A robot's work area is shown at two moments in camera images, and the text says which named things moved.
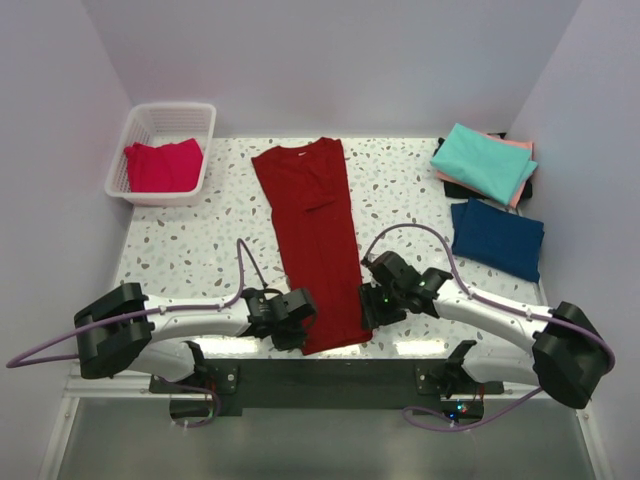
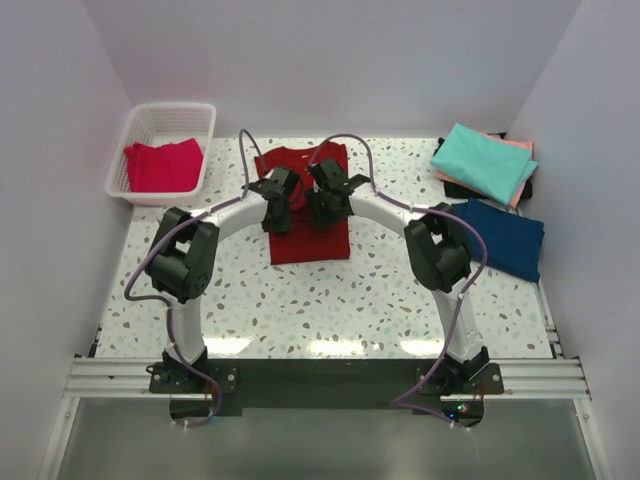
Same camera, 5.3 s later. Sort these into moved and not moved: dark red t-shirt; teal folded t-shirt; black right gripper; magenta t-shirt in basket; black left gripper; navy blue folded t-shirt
Moved: black left gripper; dark red t-shirt; black right gripper
Not moved: teal folded t-shirt; navy blue folded t-shirt; magenta t-shirt in basket
